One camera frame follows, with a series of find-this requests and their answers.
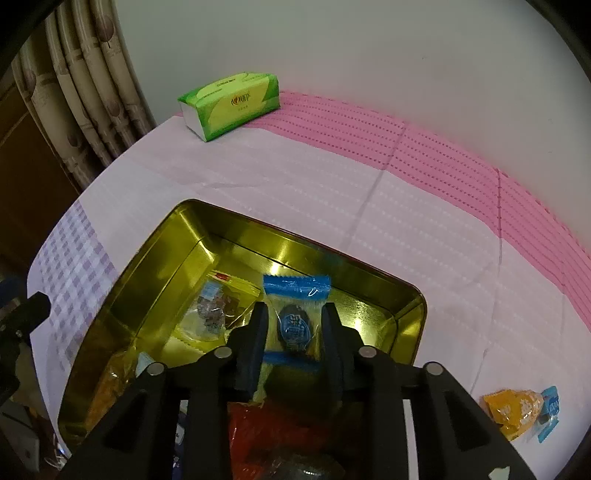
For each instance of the brown wooden cabinet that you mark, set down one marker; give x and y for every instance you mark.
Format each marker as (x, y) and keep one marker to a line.
(32, 184)

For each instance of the small blue snack packet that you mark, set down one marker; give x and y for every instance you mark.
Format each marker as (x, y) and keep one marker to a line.
(549, 406)

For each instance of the clear packet with yellow-blue label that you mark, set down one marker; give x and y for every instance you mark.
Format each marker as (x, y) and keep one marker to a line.
(212, 309)

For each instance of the clear packet of fried pastry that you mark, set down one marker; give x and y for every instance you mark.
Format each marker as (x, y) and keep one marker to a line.
(108, 392)

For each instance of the beige patterned curtain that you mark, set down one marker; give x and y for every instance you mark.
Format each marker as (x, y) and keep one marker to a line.
(92, 92)

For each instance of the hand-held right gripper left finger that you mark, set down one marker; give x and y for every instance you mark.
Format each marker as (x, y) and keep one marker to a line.
(251, 355)

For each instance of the dark green snack packet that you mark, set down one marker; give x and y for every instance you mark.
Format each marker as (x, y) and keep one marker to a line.
(300, 468)

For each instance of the yellow snack packet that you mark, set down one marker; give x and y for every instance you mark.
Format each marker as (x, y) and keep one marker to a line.
(512, 410)
(194, 341)

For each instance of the pink and purple checked tablecloth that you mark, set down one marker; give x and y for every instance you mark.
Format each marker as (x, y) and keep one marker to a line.
(369, 207)

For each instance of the blue cookie packet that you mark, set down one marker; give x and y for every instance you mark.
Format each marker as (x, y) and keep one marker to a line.
(295, 323)

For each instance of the gold metal tin box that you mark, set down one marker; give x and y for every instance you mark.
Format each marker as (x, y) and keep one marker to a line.
(300, 251)

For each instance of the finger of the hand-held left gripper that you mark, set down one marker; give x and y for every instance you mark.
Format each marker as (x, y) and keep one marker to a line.
(32, 307)

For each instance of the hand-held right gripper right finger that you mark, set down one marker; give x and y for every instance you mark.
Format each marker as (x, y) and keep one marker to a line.
(331, 355)

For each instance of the red snack packet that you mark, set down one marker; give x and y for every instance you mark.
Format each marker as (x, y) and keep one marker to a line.
(277, 429)

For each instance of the green tissue box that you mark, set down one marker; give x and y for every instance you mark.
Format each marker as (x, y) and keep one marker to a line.
(231, 104)

